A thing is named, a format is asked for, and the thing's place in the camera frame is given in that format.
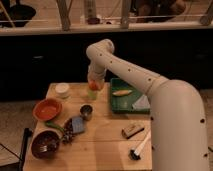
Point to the green plastic tray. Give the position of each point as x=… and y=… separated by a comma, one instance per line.
x=124, y=104

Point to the dark brown bowl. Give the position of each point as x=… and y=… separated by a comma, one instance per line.
x=45, y=145

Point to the yellow banana in tray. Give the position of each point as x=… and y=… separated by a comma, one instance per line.
x=119, y=93

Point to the green chili pepper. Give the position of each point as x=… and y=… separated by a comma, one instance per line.
x=55, y=126

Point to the white cloth in tray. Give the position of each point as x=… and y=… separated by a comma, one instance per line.
x=141, y=103

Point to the orange bowl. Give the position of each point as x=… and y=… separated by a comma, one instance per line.
x=47, y=109

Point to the black pole beside table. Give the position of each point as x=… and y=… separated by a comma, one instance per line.
x=26, y=135

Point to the small metal cup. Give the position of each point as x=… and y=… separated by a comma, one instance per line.
x=86, y=112

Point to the blue sponge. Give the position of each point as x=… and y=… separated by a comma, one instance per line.
x=78, y=125

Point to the orange red apple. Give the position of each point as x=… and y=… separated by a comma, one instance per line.
x=93, y=86

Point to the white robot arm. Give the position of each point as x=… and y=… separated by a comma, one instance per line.
x=177, y=114

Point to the white round container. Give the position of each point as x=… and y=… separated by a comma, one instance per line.
x=62, y=90

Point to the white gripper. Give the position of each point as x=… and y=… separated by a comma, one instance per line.
x=96, y=74

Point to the dark grape bunch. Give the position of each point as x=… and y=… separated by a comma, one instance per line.
x=68, y=134

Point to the white handled brush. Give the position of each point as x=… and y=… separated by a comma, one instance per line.
x=135, y=153

